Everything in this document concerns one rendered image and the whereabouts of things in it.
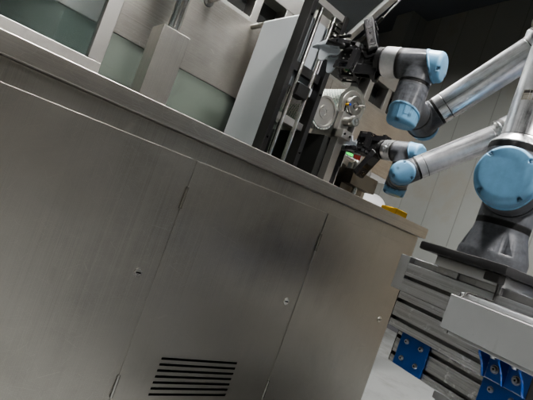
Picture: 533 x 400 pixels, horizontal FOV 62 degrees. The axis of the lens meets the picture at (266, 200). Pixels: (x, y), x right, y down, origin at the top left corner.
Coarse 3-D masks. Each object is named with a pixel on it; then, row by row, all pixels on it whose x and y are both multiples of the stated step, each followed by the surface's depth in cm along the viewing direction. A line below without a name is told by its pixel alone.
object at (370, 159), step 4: (372, 152) 163; (368, 156) 164; (372, 156) 163; (376, 156) 163; (364, 160) 165; (368, 160) 163; (372, 160) 164; (376, 160) 165; (360, 164) 165; (364, 164) 164; (368, 164) 165; (372, 164) 165; (356, 168) 166; (360, 168) 165; (364, 168) 165; (368, 168) 166; (356, 172) 166; (360, 172) 166; (364, 172) 166; (360, 176) 167
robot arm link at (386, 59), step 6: (390, 48) 110; (396, 48) 109; (384, 54) 109; (390, 54) 109; (396, 54) 114; (378, 60) 111; (384, 60) 109; (390, 60) 108; (378, 66) 111; (384, 66) 110; (390, 66) 109; (378, 72) 113; (384, 72) 111; (390, 72) 110
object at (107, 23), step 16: (112, 0) 93; (0, 16) 82; (112, 16) 93; (16, 32) 84; (32, 32) 85; (96, 32) 93; (112, 32) 94; (48, 48) 88; (64, 48) 89; (96, 48) 93; (80, 64) 92; (96, 64) 93
